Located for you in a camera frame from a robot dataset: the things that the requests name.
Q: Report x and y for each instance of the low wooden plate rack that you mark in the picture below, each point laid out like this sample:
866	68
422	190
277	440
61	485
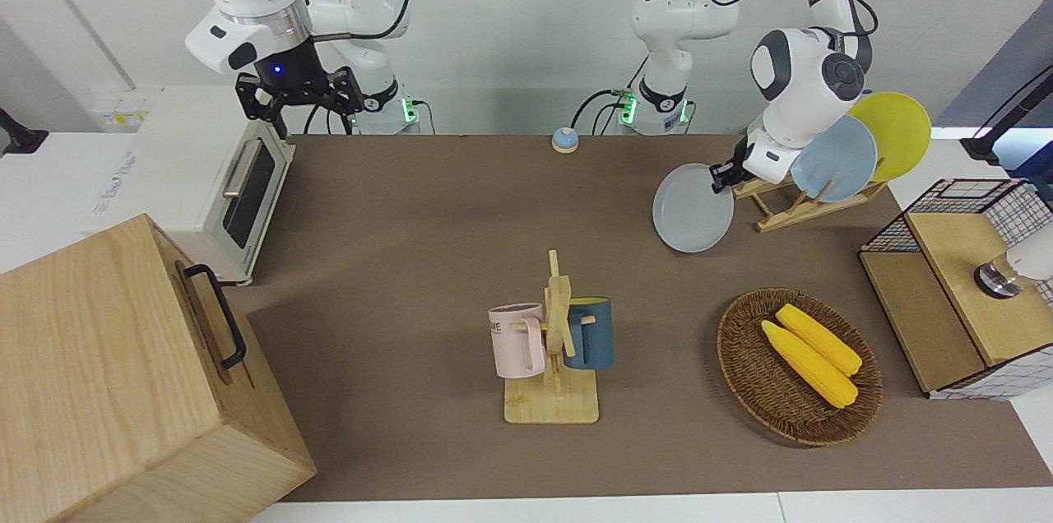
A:
790	215

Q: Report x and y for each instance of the white toaster oven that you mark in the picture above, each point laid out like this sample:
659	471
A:
181	169

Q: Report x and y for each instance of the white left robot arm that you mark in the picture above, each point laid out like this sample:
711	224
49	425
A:
802	71

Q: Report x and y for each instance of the gray plate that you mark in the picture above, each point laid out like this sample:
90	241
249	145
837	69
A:
691	215

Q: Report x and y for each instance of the white wall outlet box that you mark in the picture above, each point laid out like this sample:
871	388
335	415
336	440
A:
123	110

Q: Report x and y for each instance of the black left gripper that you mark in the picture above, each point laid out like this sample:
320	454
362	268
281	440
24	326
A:
740	155

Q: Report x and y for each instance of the light blue plate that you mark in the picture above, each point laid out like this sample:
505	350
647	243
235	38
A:
835	161

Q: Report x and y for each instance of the yellow corn cob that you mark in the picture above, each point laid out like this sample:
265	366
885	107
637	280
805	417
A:
810	367
823	338

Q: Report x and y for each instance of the dark blue mug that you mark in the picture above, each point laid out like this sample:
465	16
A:
594	338

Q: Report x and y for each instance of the blue service bell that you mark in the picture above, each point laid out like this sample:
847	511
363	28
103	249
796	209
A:
564	140

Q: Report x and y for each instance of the brown table mat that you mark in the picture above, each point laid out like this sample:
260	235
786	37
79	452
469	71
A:
428	243

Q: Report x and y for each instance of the black stand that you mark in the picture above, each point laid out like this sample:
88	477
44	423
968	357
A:
16	136

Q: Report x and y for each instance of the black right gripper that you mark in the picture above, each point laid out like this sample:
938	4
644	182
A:
289	77

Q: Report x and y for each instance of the wooden mug rack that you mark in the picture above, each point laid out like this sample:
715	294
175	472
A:
553	400

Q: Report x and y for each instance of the brown wicker basket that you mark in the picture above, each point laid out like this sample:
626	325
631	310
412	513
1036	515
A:
757	383

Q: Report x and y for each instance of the pink mug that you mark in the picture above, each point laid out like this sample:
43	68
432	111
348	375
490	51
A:
514	342

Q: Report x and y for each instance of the yellow plate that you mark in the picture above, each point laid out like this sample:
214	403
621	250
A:
901	128

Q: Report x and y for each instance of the large wooden box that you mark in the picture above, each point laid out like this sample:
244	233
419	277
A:
107	375

